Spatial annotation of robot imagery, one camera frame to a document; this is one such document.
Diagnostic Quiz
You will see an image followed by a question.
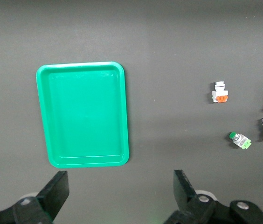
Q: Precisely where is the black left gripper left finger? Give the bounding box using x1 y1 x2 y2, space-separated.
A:
12 170 70 224

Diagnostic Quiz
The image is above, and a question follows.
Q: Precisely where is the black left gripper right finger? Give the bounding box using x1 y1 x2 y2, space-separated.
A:
164 169 216 224

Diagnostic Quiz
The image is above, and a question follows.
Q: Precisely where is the green push button orange base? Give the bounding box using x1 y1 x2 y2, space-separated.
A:
212 81 229 104

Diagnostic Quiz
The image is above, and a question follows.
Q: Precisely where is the green plastic tray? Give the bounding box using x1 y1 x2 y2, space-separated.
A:
35 61 130 168

